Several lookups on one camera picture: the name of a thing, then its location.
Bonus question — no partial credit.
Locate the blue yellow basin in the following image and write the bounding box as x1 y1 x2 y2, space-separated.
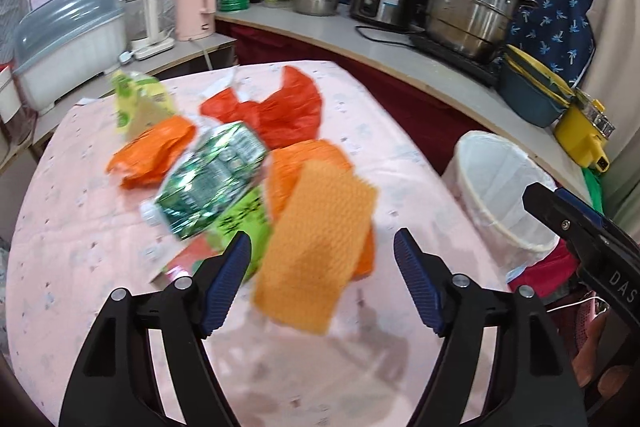
501 44 576 100
497 57 571 128

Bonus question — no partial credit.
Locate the orange waffle cloth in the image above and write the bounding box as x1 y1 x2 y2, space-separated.
251 159 379 335

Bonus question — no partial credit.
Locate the white electric kettle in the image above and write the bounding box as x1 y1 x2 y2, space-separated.
121 0 176 60

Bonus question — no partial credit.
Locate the bright green packet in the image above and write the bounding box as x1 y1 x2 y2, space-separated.
207 184 273 283

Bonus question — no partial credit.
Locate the orange crumpled packet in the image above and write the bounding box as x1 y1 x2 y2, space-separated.
105 114 197 190

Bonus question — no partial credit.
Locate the black induction cooker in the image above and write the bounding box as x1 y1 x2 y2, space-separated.
409 32 503 88

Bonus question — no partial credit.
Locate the white lined trash bin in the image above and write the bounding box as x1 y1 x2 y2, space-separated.
442 130 561 273

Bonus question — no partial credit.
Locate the red plastic bag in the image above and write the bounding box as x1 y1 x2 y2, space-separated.
199 66 323 150

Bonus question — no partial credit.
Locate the white counter board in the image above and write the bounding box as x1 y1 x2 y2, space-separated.
215 0 593 202

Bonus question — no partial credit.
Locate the green plastic bag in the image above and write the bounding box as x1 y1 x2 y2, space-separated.
582 167 606 212

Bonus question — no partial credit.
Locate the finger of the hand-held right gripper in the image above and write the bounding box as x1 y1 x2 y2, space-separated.
522 182 640 259

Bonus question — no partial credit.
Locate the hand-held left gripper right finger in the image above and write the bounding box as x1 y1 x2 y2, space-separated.
393 228 588 427

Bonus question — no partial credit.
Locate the large steel steamer pot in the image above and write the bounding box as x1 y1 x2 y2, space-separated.
417 0 538 64

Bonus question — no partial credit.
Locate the beige curtain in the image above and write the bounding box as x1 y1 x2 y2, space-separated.
565 0 640 228

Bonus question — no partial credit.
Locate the glass lid yellow knob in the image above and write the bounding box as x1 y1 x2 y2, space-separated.
574 88 617 138

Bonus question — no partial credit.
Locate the yellow green packet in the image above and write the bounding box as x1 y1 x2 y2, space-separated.
111 69 178 138

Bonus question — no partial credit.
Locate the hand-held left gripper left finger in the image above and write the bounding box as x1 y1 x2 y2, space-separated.
59 230 253 427

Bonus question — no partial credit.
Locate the pink mesh basket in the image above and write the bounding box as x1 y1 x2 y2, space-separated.
550 297 611 358

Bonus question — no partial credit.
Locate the pink electric kettle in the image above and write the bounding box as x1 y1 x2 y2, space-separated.
173 0 218 42

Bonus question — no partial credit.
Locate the green foil packet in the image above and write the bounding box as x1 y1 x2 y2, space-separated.
141 121 271 242

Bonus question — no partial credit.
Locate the lidded plastic dish container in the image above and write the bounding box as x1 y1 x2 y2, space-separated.
12 0 127 112

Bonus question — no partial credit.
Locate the black power cable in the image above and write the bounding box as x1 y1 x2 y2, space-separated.
355 24 416 45

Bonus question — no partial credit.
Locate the yellow electric pot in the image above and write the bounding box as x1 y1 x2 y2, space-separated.
554 89 612 171

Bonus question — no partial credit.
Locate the red flat packet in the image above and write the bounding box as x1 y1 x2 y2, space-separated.
150 237 221 290

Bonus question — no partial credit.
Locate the orange plastic wrapper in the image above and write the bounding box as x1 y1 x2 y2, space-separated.
267 139 378 280

